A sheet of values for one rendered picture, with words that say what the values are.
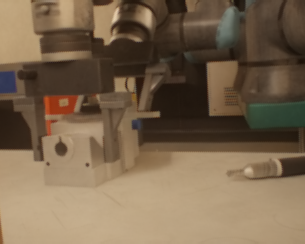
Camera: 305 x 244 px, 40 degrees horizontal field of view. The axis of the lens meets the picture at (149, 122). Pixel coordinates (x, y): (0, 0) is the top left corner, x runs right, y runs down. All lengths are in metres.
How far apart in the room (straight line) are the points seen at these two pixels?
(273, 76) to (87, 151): 0.55
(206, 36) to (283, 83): 0.22
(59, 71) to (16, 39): 3.45
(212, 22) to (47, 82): 0.44
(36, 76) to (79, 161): 0.14
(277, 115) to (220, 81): 1.13
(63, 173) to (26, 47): 3.39
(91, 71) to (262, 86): 0.53
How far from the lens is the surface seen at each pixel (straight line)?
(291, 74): 1.03
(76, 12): 0.61
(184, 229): 0.45
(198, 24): 0.95
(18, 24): 4.06
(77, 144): 0.62
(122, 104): 0.59
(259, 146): 2.06
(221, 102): 2.12
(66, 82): 0.62
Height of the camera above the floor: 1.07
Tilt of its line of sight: 7 degrees down
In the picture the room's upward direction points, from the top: 4 degrees counter-clockwise
